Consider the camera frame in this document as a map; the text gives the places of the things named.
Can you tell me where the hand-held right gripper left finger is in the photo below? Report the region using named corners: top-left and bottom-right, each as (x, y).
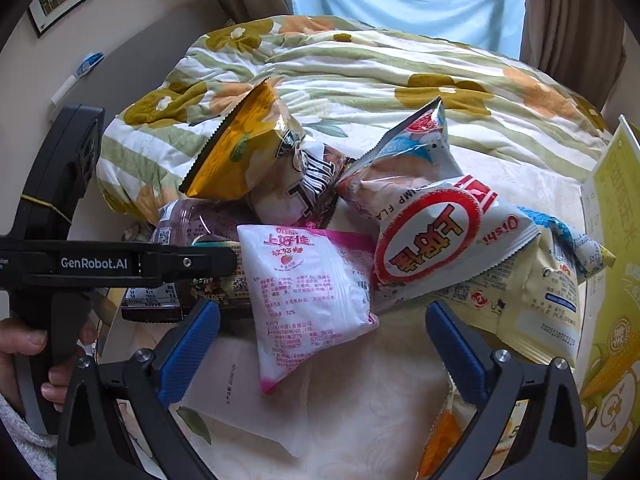
top-left (57, 300), bottom-right (222, 480)

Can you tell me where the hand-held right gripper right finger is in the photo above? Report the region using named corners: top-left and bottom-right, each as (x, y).
top-left (426, 301), bottom-right (588, 480)

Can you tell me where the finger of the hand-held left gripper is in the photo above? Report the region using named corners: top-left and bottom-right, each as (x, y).
top-left (140, 242), bottom-right (238, 281)

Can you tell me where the dark purple snack packet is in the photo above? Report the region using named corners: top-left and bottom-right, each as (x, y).
top-left (120, 199), bottom-right (251, 323)

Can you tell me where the pale yellow orange snack packet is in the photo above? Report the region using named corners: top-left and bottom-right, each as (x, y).
top-left (415, 395), bottom-right (483, 480)

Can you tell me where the pale yellow blue snack packet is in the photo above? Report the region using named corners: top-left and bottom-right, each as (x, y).
top-left (447, 207), bottom-right (617, 367)

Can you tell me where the white red circle snack packet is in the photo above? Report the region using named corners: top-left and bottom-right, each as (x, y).
top-left (337, 97), bottom-right (541, 313)

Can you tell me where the yellow brown chip bag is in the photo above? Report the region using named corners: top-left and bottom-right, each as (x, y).
top-left (179, 79), bottom-right (353, 227)

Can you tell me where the white pink strawberry snack packet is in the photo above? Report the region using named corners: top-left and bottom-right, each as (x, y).
top-left (236, 224), bottom-right (381, 395)

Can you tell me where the green cardboard box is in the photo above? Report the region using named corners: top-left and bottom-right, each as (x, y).
top-left (575, 114), bottom-right (640, 480)

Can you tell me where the person's left hand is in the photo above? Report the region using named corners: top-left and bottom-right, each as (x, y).
top-left (0, 320), bottom-right (68, 411)

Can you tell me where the white paper sheet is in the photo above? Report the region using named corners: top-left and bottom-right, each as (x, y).
top-left (177, 345), bottom-right (321, 458)

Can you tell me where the grey headboard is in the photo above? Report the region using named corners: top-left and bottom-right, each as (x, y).
top-left (50, 0), bottom-right (236, 126)

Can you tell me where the floral striped blanket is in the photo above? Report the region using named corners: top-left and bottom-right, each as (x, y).
top-left (95, 15), bottom-right (613, 241)

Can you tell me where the light blue window cloth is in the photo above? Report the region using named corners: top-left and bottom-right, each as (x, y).
top-left (284, 0), bottom-right (531, 57)

